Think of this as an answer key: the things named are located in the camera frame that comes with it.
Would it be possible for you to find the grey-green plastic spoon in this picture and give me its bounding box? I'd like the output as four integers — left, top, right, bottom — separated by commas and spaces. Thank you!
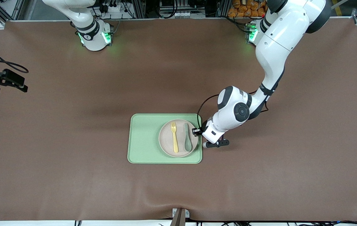
183, 123, 193, 151

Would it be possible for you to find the yellow plastic fork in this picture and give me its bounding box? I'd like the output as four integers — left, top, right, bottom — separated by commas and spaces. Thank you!
171, 122, 179, 153

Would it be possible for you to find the round beige plate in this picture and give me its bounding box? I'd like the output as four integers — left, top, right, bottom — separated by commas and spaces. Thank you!
159, 119, 199, 158

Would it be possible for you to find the light green rectangular tray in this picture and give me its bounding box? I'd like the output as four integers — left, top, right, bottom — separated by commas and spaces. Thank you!
127, 113, 203, 164

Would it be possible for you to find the white terminal block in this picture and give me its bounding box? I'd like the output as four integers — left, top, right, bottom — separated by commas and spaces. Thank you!
160, 11, 192, 19

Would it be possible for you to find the white power strip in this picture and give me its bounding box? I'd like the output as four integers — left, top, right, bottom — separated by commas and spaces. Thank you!
102, 3, 132, 14

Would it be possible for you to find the orange bread pile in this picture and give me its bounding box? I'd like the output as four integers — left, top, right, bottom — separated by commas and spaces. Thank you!
228, 0, 268, 18

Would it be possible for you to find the metal table edge bracket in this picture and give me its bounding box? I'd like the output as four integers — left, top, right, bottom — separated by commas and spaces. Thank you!
172, 208, 190, 219

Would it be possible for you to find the brown metal post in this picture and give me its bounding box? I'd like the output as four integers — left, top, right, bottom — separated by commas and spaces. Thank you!
170, 209, 186, 226

